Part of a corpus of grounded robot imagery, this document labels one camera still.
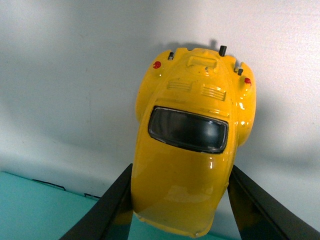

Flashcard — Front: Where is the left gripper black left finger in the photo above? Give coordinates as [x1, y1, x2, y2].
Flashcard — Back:
[61, 164, 133, 240]

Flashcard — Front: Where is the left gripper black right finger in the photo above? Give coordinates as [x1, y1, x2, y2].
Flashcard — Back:
[227, 165, 320, 240]

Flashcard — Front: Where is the yellow beetle toy car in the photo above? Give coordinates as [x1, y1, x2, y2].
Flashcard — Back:
[131, 46, 256, 238]

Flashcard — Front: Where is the turquoise plastic bin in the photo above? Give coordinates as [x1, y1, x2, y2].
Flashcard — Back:
[0, 171, 226, 240]

